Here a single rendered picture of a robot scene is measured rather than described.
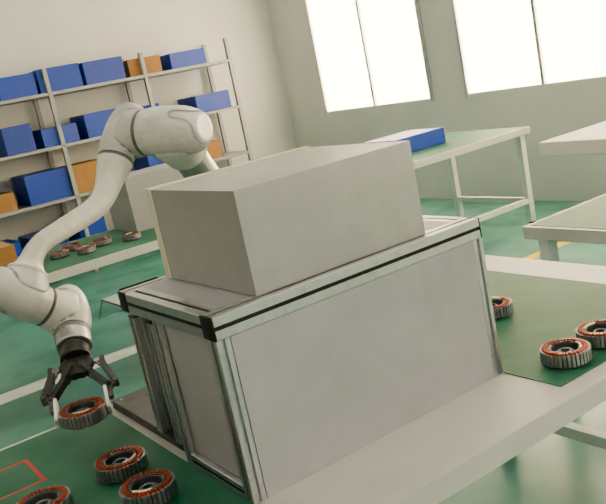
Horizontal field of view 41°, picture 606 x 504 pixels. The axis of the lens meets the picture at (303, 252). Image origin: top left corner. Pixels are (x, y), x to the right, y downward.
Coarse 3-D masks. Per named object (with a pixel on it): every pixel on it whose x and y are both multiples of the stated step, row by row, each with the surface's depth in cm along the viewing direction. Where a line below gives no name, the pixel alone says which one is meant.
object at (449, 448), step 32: (512, 384) 179; (544, 384) 176; (576, 384) 173; (448, 416) 170; (480, 416) 167; (512, 416) 164; (544, 416) 163; (576, 416) 168; (384, 448) 162; (416, 448) 159; (448, 448) 157; (480, 448) 154; (512, 448) 158; (320, 480) 155; (352, 480) 152; (384, 480) 150; (416, 480) 148; (448, 480) 149
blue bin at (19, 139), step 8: (8, 128) 756; (16, 128) 760; (24, 128) 765; (0, 136) 758; (8, 136) 756; (16, 136) 761; (24, 136) 765; (32, 136) 769; (0, 144) 765; (8, 144) 757; (16, 144) 761; (24, 144) 765; (32, 144) 770; (0, 152) 773; (8, 152) 757; (16, 152) 762; (24, 152) 766
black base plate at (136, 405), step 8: (136, 392) 216; (144, 392) 215; (112, 400) 214; (120, 400) 213; (128, 400) 212; (136, 400) 210; (144, 400) 209; (120, 408) 209; (128, 408) 206; (136, 408) 205; (144, 408) 204; (128, 416) 206; (136, 416) 200; (144, 416) 198; (152, 416) 197; (144, 424) 197; (152, 424) 193; (160, 432) 189; (168, 432) 186; (168, 440) 186
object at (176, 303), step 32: (448, 224) 178; (384, 256) 164; (416, 256) 169; (128, 288) 180; (160, 288) 174; (192, 288) 168; (288, 288) 152; (320, 288) 156; (160, 320) 163; (192, 320) 149; (224, 320) 144; (256, 320) 148
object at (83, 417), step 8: (80, 400) 192; (88, 400) 191; (96, 400) 190; (104, 400) 189; (64, 408) 188; (72, 408) 189; (80, 408) 189; (88, 408) 185; (96, 408) 185; (104, 408) 187; (64, 416) 184; (72, 416) 183; (80, 416) 183; (88, 416) 183; (96, 416) 185; (104, 416) 186; (64, 424) 184; (72, 424) 183; (80, 424) 183; (88, 424) 183
